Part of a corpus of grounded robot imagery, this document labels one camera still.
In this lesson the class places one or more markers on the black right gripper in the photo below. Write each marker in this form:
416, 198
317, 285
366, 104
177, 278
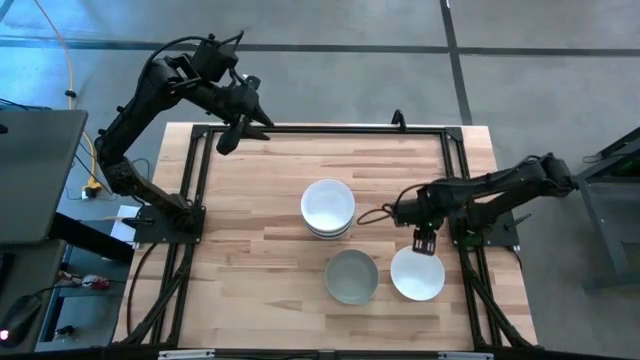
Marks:
420, 210

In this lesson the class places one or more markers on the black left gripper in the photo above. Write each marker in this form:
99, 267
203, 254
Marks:
235, 100

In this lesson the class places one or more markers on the white bowl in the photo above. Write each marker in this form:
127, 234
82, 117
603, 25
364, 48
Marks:
327, 237
327, 205
417, 277

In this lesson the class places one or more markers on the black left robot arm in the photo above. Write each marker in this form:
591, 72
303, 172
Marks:
125, 130

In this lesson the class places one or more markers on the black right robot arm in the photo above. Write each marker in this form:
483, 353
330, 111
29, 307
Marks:
500, 182

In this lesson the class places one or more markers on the grey bowl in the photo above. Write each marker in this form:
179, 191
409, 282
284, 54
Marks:
352, 276

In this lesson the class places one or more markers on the white paper sheet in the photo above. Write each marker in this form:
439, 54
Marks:
125, 227

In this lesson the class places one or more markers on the yellow power plug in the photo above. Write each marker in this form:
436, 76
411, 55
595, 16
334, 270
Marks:
92, 189

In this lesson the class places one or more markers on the grey metal cart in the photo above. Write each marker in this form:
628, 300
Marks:
607, 235

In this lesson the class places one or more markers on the grey laptop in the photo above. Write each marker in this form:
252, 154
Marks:
40, 175

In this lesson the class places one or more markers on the red white small item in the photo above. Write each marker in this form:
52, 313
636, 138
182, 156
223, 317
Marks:
95, 281

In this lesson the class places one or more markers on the dark desk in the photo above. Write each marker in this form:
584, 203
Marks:
20, 270

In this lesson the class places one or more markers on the small black plug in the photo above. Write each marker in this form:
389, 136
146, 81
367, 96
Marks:
65, 330

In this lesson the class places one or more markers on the black computer mouse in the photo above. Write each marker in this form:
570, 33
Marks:
20, 317

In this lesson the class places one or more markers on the black aluminium table frame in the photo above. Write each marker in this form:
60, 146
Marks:
300, 129

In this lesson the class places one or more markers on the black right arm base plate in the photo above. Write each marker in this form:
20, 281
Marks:
505, 238

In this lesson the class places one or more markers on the silver metal bracket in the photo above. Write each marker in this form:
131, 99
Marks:
465, 355
186, 354

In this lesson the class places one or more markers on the black frame clamp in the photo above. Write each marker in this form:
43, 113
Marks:
398, 119

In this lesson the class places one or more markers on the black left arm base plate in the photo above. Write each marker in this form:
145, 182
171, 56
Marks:
150, 232

